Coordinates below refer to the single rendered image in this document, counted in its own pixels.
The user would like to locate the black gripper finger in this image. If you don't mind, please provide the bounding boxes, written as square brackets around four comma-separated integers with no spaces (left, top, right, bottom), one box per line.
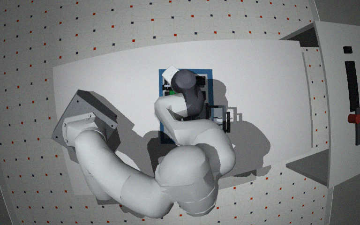
[162,83,172,91]

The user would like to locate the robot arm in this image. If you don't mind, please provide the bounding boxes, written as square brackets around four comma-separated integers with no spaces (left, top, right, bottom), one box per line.
[62,65,236,218]

